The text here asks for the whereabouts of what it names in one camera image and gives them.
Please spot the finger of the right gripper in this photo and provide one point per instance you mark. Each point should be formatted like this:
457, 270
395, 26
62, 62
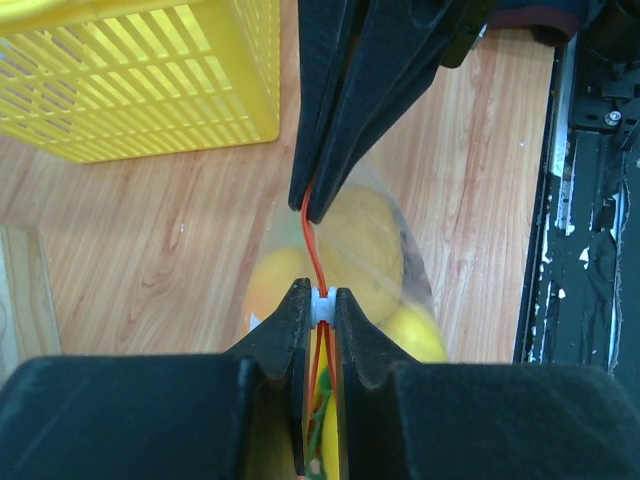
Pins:
325, 28
393, 54

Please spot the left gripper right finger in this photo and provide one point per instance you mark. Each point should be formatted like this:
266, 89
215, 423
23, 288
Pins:
402, 419

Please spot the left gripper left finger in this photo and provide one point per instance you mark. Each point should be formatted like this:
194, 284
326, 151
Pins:
239, 414

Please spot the orange yellow fruit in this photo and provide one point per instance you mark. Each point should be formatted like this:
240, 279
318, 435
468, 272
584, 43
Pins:
269, 282

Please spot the yellow mango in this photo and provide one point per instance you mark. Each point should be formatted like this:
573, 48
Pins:
359, 246

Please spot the clear zip top bag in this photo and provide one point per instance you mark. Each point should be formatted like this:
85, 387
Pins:
284, 230

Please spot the dark navy cloth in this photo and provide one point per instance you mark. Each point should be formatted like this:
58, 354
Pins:
552, 22

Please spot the yellow plastic basket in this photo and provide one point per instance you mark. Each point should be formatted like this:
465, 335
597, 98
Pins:
94, 81

